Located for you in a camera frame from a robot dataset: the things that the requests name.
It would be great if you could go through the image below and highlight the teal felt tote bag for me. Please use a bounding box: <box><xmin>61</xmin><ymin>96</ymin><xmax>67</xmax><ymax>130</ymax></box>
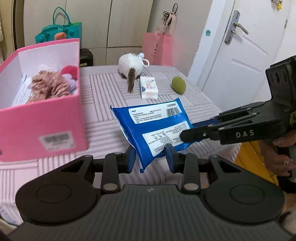
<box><xmin>35</xmin><ymin>7</ymin><xmax>82</xmax><ymax>44</ymax></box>

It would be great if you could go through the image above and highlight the white door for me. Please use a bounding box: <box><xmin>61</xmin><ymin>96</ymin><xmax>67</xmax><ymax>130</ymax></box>
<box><xmin>200</xmin><ymin>1</ymin><xmax>291</xmax><ymax>111</ymax></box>

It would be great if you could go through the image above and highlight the beige wardrobe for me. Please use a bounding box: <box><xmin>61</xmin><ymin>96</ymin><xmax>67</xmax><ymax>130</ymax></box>
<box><xmin>11</xmin><ymin>1</ymin><xmax>152</xmax><ymax>65</ymax></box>

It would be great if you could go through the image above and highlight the white tissue pack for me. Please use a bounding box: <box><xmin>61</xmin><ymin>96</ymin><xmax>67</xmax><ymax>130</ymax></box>
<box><xmin>139</xmin><ymin>76</ymin><xmax>159</xmax><ymax>100</ymax></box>

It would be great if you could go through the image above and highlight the silver door handle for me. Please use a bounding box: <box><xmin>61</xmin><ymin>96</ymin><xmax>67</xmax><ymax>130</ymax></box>
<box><xmin>224</xmin><ymin>10</ymin><xmax>249</xmax><ymax>45</ymax></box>

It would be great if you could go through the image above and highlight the brown pink scrunchie fabric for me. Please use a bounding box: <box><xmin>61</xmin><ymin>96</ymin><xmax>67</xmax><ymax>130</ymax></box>
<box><xmin>27</xmin><ymin>70</ymin><xmax>70</xmax><ymax>103</ymax></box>

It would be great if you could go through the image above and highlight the black suitcase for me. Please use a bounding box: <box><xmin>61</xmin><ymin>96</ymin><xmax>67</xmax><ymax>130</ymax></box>
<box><xmin>80</xmin><ymin>48</ymin><xmax>94</xmax><ymax>67</ymax></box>

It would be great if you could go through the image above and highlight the right hand with ring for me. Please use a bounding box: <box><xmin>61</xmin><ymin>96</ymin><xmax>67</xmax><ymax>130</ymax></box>
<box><xmin>260</xmin><ymin>130</ymin><xmax>295</xmax><ymax>176</ymax></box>

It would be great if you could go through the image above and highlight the red plush toy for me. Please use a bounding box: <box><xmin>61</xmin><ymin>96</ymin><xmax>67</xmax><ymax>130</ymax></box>
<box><xmin>60</xmin><ymin>65</ymin><xmax>78</xmax><ymax>80</ymax></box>

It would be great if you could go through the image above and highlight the pink cardboard box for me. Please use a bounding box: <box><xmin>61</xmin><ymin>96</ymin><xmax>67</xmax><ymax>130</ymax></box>
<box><xmin>1</xmin><ymin>39</ymin><xmax>88</xmax><ymax>162</ymax></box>

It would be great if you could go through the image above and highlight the green plush ball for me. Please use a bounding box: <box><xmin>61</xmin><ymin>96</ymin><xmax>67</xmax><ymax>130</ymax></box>
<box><xmin>171</xmin><ymin>76</ymin><xmax>187</xmax><ymax>94</ymax></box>

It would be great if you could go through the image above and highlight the striped pink table cloth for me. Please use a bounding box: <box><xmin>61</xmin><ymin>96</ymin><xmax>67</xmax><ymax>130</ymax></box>
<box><xmin>0</xmin><ymin>64</ymin><xmax>242</xmax><ymax>227</ymax></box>

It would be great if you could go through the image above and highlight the white fluffy plush toy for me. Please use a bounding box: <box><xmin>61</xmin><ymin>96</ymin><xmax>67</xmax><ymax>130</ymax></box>
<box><xmin>118</xmin><ymin>53</ymin><xmax>150</xmax><ymax>93</ymax></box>

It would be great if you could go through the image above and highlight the blue wet wipes pack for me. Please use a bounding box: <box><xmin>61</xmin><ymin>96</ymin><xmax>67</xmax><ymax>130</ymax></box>
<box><xmin>110</xmin><ymin>98</ymin><xmax>193</xmax><ymax>173</ymax></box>

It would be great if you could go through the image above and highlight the pink paper bag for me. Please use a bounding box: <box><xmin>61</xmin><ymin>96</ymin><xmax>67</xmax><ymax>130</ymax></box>
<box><xmin>142</xmin><ymin>33</ymin><xmax>173</xmax><ymax>66</ymax></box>

